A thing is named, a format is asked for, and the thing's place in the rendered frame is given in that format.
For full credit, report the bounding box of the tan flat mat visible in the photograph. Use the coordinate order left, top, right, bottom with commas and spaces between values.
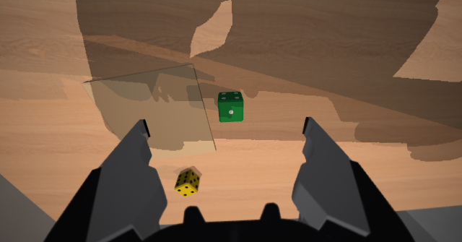
82, 64, 216, 161

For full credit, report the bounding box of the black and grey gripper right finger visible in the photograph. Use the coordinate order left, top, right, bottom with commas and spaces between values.
292, 117, 415, 242

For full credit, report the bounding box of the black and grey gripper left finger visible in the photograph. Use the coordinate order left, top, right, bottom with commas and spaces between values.
44, 119, 167, 242

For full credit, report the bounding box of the green die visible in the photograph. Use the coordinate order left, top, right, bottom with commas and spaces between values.
218, 92, 244, 122

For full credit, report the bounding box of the yellow die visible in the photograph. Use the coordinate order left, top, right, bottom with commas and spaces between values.
174, 169, 200, 197

